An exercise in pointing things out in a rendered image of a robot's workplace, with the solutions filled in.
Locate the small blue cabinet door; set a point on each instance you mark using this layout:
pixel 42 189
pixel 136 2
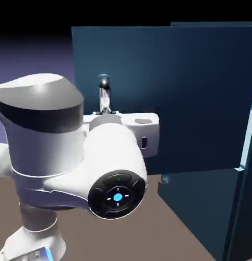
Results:
pixel 199 204

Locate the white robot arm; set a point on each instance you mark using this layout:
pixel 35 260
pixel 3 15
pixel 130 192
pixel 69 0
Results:
pixel 46 142

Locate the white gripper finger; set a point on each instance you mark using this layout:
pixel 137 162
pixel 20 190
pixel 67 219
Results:
pixel 96 112
pixel 115 112

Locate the blue cabinet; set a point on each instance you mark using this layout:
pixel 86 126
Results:
pixel 247 204

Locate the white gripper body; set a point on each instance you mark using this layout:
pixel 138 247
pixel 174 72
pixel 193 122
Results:
pixel 148 130

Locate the large blue cabinet door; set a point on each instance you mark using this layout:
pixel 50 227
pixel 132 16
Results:
pixel 179 81

